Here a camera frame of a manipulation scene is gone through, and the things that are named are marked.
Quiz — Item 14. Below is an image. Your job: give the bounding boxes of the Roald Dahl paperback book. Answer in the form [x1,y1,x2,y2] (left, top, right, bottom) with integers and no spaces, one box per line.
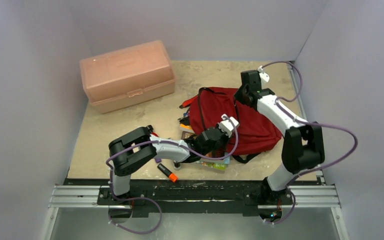
[179,123,194,133]

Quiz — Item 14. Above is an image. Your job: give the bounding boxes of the red backpack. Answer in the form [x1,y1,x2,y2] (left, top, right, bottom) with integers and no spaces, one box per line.
[179,87,282,164]

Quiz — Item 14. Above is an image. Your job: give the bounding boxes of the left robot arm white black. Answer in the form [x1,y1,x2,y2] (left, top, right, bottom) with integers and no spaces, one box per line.
[107,125,231,198]

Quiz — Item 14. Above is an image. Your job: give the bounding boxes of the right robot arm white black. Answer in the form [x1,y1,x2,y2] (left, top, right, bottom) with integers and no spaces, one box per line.
[234,70,325,201]

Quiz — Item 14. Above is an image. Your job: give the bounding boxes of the dark brown cover paperback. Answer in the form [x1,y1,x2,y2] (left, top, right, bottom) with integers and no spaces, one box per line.
[181,131,196,141]

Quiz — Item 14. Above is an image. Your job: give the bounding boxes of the red black glue stick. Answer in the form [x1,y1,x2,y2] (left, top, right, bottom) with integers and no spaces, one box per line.
[147,125,159,137]

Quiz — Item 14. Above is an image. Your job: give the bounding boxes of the green bottom paperback book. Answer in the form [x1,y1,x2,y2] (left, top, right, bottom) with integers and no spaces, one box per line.
[195,157,231,171]

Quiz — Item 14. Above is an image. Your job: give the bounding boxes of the orange black highlighter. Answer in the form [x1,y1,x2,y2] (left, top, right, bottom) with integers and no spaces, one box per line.
[157,163,178,183]

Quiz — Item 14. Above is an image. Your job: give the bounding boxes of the pink plastic storage box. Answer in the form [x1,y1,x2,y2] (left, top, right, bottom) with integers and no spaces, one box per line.
[79,40,176,114]

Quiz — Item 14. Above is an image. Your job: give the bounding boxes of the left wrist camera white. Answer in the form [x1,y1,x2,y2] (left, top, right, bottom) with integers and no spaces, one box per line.
[218,114,240,138]

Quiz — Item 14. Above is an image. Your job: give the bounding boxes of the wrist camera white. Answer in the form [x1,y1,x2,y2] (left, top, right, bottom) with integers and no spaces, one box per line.
[257,65,270,86]
[218,114,240,138]

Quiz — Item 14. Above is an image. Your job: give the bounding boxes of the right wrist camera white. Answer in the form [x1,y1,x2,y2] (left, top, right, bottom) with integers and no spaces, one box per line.
[257,65,270,86]

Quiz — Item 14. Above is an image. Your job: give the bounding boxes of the black metal base plate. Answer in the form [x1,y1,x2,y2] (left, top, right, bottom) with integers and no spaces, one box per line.
[62,175,322,220]

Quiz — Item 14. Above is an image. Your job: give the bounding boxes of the aluminium frame rails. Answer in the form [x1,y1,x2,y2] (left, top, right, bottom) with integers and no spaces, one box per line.
[49,61,345,240]

